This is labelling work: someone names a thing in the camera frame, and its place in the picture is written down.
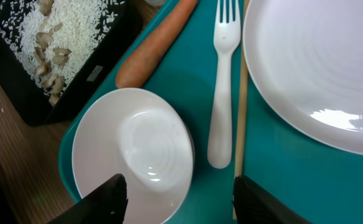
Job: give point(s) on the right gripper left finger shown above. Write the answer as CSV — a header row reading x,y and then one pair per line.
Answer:
x,y
105,204

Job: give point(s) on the teal plastic tray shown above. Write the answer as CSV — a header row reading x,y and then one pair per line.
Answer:
x,y
319,182

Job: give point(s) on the black plastic tray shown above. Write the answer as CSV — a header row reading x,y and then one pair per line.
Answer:
x,y
30,101

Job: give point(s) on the orange carrot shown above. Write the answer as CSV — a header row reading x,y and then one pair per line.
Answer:
x,y
142,62

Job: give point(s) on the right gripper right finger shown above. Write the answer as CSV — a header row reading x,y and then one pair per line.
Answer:
x,y
253,204

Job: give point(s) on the spilled rice and peanuts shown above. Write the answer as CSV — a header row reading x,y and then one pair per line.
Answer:
x,y
52,40

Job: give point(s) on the wooden chopstick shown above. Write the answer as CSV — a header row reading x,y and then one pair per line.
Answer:
x,y
241,117

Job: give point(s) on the white plastic fork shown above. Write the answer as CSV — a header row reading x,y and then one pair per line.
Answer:
x,y
227,36

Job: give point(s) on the large white plate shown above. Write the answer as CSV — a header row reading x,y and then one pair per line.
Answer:
x,y
306,60

